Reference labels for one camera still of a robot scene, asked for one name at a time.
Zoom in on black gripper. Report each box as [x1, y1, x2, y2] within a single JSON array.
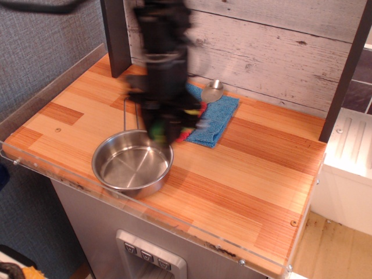
[[126, 56, 201, 144]]

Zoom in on green toy pepper half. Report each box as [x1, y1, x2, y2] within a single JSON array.
[[149, 121, 167, 144]]

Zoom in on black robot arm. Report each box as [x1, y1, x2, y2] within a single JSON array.
[[127, 1, 205, 145]]

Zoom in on stainless steel pan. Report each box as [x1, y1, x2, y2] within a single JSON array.
[[91, 96, 174, 200]]

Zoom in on blue folded cloth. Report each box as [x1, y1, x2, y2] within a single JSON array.
[[176, 95, 239, 148]]

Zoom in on silver dispenser button panel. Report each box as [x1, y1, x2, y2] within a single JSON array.
[[116, 230, 188, 278]]

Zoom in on clear acrylic edge guard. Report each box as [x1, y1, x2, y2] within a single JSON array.
[[3, 133, 326, 278]]

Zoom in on orange object bottom left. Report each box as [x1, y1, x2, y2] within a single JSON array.
[[22, 266, 45, 279]]

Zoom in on red handled metal spoon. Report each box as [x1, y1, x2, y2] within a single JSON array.
[[176, 80, 223, 142]]

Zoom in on dark left shelf post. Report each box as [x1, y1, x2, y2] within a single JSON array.
[[100, 0, 132, 78]]

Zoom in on dark shelf post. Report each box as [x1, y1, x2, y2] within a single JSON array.
[[319, 0, 371, 143], [100, 0, 132, 78]]

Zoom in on dark right shelf post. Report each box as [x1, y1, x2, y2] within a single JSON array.
[[319, 0, 371, 143]]

